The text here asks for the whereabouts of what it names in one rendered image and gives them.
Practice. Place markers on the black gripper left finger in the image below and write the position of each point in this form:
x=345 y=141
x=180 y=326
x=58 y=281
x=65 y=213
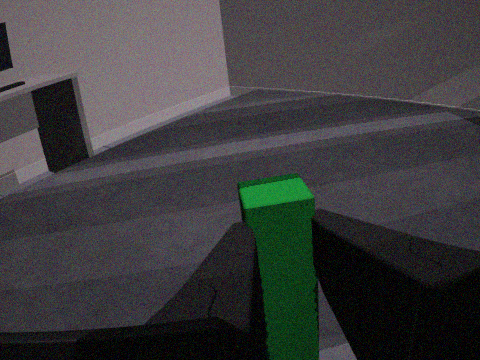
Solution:
x=217 y=315

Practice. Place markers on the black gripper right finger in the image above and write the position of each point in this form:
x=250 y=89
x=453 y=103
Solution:
x=397 y=297

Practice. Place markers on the green rectangular post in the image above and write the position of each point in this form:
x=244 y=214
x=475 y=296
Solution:
x=279 y=210

